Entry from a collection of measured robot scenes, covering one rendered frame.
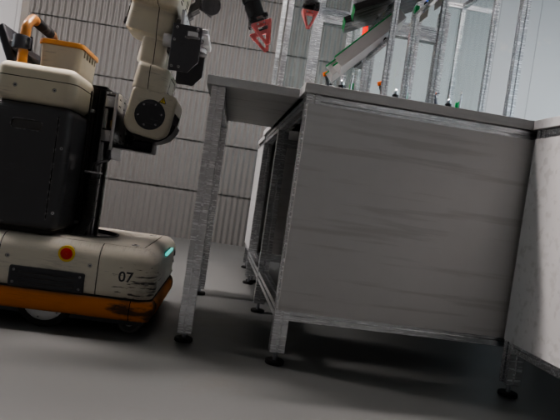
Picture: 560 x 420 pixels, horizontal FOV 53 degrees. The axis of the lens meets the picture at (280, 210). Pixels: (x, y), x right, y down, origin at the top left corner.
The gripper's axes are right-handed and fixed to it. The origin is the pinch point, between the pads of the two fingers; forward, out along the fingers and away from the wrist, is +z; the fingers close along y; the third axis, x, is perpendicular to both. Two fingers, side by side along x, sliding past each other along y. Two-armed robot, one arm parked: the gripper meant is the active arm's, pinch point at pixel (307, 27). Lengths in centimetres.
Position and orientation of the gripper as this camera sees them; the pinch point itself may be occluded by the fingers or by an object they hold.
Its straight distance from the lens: 249.0
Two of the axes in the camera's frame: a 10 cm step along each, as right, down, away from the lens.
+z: -1.2, 9.9, 0.2
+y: -1.1, -0.4, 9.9
